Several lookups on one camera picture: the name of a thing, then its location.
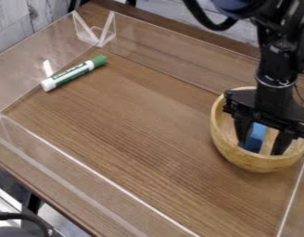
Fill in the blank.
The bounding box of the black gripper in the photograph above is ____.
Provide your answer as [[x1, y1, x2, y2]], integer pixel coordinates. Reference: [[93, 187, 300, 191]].
[[222, 89, 304, 156]]

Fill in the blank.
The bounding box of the green and white marker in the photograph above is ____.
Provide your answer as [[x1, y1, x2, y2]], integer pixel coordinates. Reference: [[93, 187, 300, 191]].
[[41, 55, 108, 92]]

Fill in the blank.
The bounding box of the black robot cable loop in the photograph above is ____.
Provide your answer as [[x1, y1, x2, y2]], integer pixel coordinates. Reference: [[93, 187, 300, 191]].
[[181, 0, 242, 31]]

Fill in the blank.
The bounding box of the brown wooden bowl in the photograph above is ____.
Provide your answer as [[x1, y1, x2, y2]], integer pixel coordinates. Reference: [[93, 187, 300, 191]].
[[210, 94, 304, 173]]

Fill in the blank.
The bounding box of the black table leg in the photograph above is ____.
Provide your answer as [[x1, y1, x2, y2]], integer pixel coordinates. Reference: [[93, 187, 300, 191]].
[[26, 193, 42, 214]]

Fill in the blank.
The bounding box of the clear acrylic tray wall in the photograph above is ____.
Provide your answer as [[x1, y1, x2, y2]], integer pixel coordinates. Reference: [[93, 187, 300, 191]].
[[0, 6, 304, 237]]

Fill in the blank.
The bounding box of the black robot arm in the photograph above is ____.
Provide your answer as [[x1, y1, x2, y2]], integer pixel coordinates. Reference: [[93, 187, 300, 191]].
[[213, 0, 304, 156]]

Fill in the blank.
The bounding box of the blue rectangular block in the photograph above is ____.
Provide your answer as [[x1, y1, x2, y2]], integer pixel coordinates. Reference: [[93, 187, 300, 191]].
[[237, 123, 266, 153]]

